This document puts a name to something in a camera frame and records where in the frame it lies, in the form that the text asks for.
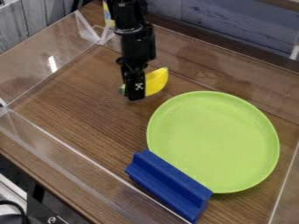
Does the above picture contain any green plate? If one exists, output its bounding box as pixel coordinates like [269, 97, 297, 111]
[145, 91, 280, 193]

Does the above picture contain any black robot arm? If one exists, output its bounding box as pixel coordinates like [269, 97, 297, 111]
[106, 0, 156, 101]

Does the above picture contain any black cable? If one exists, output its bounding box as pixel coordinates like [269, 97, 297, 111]
[0, 199, 28, 224]

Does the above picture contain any clear acrylic enclosure wall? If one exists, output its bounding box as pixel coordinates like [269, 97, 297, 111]
[0, 6, 299, 224]

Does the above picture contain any yellow toy banana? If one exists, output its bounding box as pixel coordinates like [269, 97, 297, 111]
[118, 67, 169, 97]

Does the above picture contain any white labelled can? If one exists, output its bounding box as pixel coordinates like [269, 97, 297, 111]
[102, 0, 114, 29]

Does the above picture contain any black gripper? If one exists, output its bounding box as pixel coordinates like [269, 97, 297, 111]
[116, 24, 156, 101]

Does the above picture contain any blue plastic block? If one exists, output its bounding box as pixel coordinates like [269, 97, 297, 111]
[125, 150, 212, 224]

